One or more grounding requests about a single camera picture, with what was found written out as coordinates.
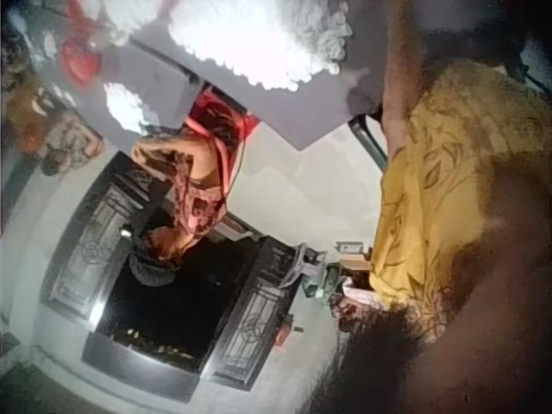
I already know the clutter of small items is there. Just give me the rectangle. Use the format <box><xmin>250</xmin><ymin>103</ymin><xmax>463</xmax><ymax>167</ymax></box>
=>
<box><xmin>282</xmin><ymin>240</ymin><xmax>374</xmax><ymax>312</ymax></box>

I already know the dark carved door panel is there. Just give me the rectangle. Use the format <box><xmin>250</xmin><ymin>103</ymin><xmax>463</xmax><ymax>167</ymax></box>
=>
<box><xmin>201</xmin><ymin>236</ymin><xmax>304</xmax><ymax>392</ymax></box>
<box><xmin>40</xmin><ymin>158</ymin><xmax>153</xmax><ymax>321</ymax></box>

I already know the dark metal table leg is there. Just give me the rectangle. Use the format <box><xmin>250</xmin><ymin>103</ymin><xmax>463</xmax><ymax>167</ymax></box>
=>
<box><xmin>348</xmin><ymin>112</ymin><xmax>389</xmax><ymax>174</ymax></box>

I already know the large heap of white fluffy pieces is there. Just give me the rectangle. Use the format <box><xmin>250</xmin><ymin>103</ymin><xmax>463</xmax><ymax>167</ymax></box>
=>
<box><xmin>166</xmin><ymin>0</ymin><xmax>357</xmax><ymax>92</ymax></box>

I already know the small heap of white fluffy pieces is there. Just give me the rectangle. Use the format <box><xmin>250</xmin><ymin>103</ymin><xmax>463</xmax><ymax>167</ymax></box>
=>
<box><xmin>103</xmin><ymin>80</ymin><xmax>153</xmax><ymax>131</ymax></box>

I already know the red round container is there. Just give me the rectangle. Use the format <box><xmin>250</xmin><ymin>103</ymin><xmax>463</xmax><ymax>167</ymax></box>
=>
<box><xmin>59</xmin><ymin>37</ymin><xmax>104</xmax><ymax>88</ymax></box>

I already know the heap of brown clutter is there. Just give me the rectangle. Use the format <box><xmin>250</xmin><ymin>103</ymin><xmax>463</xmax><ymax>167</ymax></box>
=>
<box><xmin>0</xmin><ymin>72</ymin><xmax>107</xmax><ymax>176</ymax></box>

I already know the red plastic item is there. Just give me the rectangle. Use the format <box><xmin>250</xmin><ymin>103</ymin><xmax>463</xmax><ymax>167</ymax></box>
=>
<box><xmin>66</xmin><ymin>0</ymin><xmax>98</xmax><ymax>27</ymax></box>

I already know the small red wall box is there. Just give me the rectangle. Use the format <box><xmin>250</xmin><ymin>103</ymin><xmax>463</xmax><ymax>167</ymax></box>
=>
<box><xmin>278</xmin><ymin>317</ymin><xmax>304</xmax><ymax>348</ymax></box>

